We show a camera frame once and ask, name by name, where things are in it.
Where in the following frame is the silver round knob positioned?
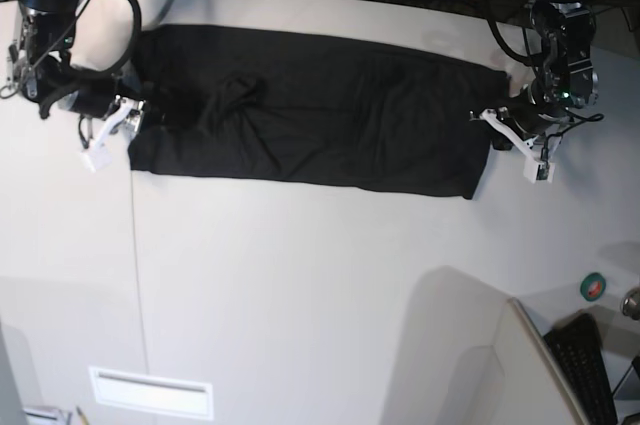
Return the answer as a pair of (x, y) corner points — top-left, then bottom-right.
(620, 286), (640, 321)

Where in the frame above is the pencil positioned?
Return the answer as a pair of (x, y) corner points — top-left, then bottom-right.
(76, 406), (90, 425)

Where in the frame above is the black t-shirt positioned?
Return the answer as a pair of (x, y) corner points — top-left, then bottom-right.
(128, 25), (510, 199)

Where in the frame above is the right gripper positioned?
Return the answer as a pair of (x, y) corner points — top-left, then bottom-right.
(57, 79), (171, 133)

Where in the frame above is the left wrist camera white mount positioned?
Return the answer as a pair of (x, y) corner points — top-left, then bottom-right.
(469, 108), (574, 183)

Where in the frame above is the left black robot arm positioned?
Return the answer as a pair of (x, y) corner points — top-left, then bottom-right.
(483, 0), (598, 144)

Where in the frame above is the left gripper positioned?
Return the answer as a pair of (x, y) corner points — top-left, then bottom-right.
(491, 87), (569, 151)

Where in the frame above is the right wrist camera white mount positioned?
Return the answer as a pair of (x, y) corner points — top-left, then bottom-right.
(80, 95), (147, 173)

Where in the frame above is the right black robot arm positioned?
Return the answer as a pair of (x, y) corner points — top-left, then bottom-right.
(1, 0), (166, 133)

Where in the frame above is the green tape roll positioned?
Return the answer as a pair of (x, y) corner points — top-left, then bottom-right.
(579, 272), (607, 302)

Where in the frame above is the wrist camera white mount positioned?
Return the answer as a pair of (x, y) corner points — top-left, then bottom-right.
(469, 108), (574, 183)
(80, 95), (147, 173)

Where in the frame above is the black keyboard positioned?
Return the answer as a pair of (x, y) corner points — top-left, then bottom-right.
(544, 313), (618, 425)

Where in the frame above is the white desk divider panel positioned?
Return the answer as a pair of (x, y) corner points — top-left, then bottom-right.
(492, 299), (588, 425)

